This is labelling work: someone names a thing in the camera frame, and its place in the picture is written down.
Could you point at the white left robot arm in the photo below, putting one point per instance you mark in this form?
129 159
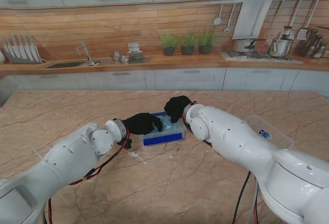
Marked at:
56 172

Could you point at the knife block with knives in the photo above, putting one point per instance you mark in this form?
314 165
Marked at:
20 52

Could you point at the dark kitchen sink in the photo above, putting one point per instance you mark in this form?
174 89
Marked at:
65 65

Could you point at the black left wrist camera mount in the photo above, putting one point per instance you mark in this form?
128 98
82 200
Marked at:
126 143

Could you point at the clear crate with blue clips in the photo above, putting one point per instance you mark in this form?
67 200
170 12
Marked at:
164 134

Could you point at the steel sink faucet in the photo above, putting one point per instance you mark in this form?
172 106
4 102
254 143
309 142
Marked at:
87 53

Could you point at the stack of white dishes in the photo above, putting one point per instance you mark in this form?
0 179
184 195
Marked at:
135 53

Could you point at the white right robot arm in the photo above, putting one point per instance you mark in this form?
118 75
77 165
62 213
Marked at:
259 152

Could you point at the potted green herb plant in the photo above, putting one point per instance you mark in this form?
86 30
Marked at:
206 43
168 44
188 44

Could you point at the clear lid with blue label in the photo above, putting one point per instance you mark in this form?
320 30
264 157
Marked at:
272 131

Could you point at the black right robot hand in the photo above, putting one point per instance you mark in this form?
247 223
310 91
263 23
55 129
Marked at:
177 107

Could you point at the clear bubble film sheet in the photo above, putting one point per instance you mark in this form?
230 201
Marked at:
168 125

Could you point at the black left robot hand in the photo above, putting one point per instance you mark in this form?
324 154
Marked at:
141 124

